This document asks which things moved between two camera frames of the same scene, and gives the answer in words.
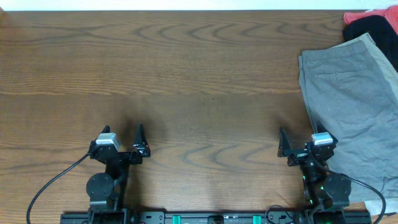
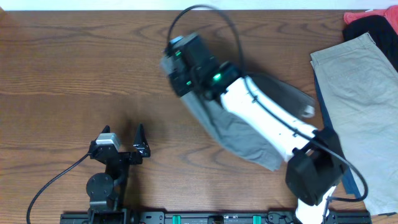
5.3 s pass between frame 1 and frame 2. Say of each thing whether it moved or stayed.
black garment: stayed
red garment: stayed
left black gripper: stayed
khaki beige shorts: stayed
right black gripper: moved
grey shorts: moved
